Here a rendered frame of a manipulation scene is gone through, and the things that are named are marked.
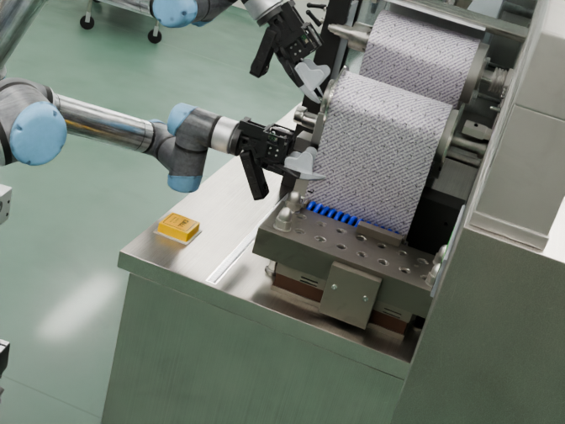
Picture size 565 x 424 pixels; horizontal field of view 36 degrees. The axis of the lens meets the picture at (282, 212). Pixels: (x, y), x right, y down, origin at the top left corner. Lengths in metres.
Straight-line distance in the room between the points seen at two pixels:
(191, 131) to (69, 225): 1.91
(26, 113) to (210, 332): 0.56
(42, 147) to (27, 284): 1.66
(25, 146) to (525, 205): 1.03
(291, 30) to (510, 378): 1.03
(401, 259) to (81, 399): 1.37
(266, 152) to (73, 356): 1.36
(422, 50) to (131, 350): 0.92
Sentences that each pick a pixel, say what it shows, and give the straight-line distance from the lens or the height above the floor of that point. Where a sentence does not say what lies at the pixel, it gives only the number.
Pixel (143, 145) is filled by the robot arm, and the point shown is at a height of 1.02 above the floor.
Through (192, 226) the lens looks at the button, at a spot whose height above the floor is 0.92.
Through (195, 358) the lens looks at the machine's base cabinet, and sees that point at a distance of 1.84.
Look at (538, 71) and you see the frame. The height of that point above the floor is 1.62.
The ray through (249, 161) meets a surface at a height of 1.08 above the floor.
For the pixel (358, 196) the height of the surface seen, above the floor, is 1.08.
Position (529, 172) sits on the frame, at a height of 1.51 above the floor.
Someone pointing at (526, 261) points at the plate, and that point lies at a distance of 0.94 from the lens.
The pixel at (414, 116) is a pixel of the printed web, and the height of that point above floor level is 1.28.
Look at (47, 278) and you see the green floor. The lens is 3.37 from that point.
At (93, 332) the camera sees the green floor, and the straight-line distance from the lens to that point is 3.12.
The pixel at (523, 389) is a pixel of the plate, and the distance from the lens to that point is 1.01.
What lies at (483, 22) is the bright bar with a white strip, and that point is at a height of 1.45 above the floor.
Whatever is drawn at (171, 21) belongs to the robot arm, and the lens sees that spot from 1.75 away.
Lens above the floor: 1.79
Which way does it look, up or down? 25 degrees down
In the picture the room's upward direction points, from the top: 15 degrees clockwise
